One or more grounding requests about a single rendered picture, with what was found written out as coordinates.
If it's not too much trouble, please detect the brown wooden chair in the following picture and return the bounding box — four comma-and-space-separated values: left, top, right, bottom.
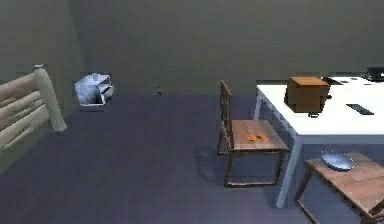
295, 150, 384, 224
216, 79, 290, 189

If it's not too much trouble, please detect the small orange object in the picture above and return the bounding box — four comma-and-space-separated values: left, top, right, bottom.
247, 133, 269, 142

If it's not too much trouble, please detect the brown wooden box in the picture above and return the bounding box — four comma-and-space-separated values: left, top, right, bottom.
283, 76, 332, 115

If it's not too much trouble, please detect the white table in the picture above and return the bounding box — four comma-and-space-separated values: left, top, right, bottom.
253, 76, 384, 210

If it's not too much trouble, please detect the blue grey plate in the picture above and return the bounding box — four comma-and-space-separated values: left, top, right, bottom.
319, 149, 356, 173

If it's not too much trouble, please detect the black flat remote control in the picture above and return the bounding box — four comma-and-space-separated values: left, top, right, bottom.
345, 103, 375, 116

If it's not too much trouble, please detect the black laptop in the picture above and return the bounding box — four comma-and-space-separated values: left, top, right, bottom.
365, 64, 384, 83

